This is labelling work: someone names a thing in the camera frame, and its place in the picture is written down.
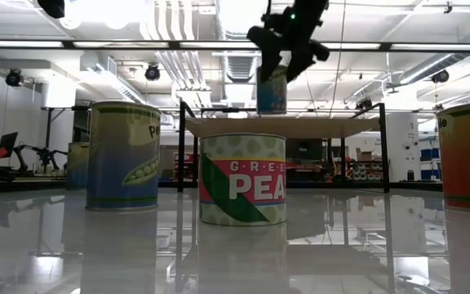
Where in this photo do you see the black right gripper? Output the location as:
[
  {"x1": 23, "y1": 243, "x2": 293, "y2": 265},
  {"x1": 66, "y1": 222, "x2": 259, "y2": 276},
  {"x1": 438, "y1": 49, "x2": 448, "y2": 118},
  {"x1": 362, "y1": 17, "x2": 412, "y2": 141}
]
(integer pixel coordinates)
[{"x1": 246, "y1": 4, "x2": 330, "y2": 83}]

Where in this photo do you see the blue cherries can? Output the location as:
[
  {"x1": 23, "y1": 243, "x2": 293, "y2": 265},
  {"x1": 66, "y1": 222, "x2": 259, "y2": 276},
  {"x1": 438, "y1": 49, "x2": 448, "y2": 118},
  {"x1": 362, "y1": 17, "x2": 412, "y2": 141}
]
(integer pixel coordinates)
[{"x1": 255, "y1": 65, "x2": 289, "y2": 116}]

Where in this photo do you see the short green peas can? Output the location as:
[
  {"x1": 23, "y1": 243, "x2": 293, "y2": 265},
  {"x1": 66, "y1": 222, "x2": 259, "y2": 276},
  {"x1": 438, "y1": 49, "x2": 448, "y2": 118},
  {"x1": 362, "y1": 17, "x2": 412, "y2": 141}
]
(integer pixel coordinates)
[{"x1": 198, "y1": 133, "x2": 287, "y2": 227}]

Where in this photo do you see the tall blue peas can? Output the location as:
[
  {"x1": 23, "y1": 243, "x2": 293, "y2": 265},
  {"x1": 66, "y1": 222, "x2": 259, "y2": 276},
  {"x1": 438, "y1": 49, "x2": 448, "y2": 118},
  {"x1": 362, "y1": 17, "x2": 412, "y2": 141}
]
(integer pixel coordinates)
[{"x1": 85, "y1": 100, "x2": 162, "y2": 212}]

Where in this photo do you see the orange pineapple can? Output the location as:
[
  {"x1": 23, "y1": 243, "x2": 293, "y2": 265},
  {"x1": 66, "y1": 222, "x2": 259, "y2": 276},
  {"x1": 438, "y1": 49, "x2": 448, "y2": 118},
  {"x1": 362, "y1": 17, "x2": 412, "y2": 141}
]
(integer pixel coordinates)
[{"x1": 436, "y1": 100, "x2": 470, "y2": 213}]

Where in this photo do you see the yellow-green and blue can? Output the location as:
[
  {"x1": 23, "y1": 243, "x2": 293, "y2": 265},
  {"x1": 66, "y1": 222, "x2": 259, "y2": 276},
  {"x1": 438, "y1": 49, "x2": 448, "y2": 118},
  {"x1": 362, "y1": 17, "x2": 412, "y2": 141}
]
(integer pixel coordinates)
[{"x1": 66, "y1": 141, "x2": 91, "y2": 191}]

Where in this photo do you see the cardboard box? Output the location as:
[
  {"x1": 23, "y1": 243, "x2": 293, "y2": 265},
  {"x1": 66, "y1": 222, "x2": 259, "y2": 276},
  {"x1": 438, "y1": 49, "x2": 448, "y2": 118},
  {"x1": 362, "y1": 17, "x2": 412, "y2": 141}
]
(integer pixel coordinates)
[{"x1": 356, "y1": 147, "x2": 375, "y2": 163}]

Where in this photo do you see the black ceiling spotlight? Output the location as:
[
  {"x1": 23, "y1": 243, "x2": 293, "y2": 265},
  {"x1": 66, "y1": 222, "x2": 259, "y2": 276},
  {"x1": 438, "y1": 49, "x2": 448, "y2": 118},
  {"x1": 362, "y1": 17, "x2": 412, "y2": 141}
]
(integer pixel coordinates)
[
  {"x1": 144, "y1": 63, "x2": 162, "y2": 82},
  {"x1": 5, "y1": 68, "x2": 24, "y2": 88},
  {"x1": 431, "y1": 69, "x2": 450, "y2": 85}
]

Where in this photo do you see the white pillar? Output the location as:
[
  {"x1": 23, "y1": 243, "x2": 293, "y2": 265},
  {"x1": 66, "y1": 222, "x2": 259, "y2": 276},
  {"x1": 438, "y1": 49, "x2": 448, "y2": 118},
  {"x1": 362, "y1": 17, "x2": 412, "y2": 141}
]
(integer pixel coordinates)
[{"x1": 385, "y1": 112, "x2": 422, "y2": 183}]

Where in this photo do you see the black metal background rack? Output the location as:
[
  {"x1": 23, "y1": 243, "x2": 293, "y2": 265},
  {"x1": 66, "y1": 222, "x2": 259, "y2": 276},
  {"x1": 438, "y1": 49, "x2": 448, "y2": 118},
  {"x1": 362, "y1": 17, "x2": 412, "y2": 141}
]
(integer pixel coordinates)
[{"x1": 41, "y1": 105, "x2": 93, "y2": 180}]

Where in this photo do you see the silver ribbed air duct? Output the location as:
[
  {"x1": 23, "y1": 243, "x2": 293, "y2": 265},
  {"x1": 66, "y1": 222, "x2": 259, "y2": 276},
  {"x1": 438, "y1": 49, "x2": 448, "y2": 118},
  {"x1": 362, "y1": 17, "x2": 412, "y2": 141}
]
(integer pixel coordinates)
[{"x1": 224, "y1": 55, "x2": 259, "y2": 82}]

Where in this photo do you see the wooden shelf with black frame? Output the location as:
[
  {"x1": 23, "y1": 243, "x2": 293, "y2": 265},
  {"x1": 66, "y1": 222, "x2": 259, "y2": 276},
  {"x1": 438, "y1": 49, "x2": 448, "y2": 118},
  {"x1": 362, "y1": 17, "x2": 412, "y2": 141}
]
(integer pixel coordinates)
[{"x1": 177, "y1": 100, "x2": 391, "y2": 194}]

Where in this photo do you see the black overhead frame beam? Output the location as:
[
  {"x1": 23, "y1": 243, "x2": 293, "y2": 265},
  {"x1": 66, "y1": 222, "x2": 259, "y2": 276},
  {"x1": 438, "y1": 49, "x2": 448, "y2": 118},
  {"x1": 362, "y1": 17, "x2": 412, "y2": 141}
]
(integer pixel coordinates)
[{"x1": 0, "y1": 38, "x2": 470, "y2": 53}]

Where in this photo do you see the black aluminium table frame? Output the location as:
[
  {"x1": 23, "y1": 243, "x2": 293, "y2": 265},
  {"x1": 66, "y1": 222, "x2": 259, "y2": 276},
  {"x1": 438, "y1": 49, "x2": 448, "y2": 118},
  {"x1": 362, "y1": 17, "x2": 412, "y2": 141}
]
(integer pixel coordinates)
[{"x1": 0, "y1": 178, "x2": 444, "y2": 194}]

